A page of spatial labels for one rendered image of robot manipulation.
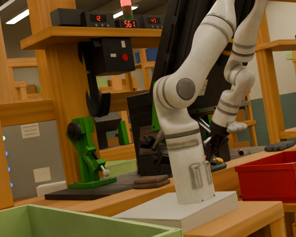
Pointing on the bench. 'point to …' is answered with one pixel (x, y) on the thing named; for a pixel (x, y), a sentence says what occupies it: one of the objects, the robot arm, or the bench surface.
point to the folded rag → (151, 182)
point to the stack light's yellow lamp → (127, 10)
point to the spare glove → (280, 146)
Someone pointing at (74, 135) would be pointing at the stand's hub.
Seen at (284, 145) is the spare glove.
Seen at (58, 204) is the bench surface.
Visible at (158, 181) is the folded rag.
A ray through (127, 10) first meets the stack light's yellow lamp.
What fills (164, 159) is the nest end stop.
